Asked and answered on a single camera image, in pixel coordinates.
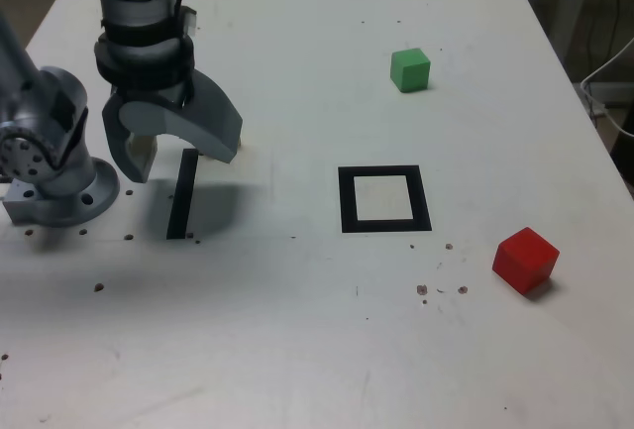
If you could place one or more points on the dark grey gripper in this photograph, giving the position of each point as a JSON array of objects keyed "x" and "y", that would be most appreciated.
[{"x": 153, "y": 96}]

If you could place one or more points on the green cube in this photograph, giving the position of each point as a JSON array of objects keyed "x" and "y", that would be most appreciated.
[{"x": 408, "y": 72}]

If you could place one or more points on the red cube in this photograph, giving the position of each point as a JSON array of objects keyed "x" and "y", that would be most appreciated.
[{"x": 525, "y": 260}]

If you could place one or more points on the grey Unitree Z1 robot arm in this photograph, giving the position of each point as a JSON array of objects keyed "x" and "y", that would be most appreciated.
[{"x": 49, "y": 102}]

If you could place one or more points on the black tape square outline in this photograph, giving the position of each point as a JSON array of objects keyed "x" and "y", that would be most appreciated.
[{"x": 347, "y": 201}]

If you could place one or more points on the black tape strip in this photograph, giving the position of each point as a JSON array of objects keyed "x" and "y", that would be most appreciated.
[{"x": 182, "y": 196}]

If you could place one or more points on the small white gripper camera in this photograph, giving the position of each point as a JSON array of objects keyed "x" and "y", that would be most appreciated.
[{"x": 190, "y": 20}]

